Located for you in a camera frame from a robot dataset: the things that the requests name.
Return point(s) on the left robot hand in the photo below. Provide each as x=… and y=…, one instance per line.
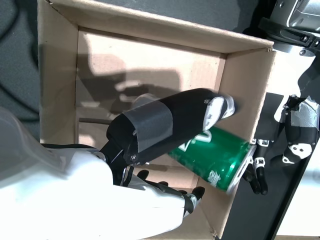
x=300, y=130

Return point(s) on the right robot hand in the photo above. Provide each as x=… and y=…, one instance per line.
x=50, y=195

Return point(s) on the green cider can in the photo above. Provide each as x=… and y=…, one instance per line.
x=220, y=155

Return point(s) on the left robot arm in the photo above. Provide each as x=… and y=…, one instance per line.
x=295, y=15

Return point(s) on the open cardboard box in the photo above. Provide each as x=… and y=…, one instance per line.
x=150, y=62

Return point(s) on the white flat panel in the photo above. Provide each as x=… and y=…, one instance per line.
x=307, y=212

